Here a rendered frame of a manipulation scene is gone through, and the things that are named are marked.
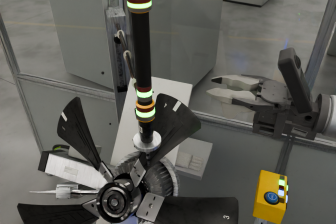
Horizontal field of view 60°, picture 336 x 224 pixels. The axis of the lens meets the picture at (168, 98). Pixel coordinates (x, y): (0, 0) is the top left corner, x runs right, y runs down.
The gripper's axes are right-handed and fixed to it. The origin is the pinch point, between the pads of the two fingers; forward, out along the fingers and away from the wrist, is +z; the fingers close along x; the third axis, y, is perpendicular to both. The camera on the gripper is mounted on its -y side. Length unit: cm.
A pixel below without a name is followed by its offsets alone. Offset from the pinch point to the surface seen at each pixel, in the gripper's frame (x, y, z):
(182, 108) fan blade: 18.0, 22.3, 12.0
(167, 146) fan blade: 8.5, 29.8, 13.2
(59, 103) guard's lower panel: 70, 82, 111
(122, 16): 48, 9, 47
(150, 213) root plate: -2, 48, 15
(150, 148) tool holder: -2.9, 19.9, 13.5
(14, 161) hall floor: 71, 167, 182
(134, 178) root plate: 3.6, 42.4, 22.4
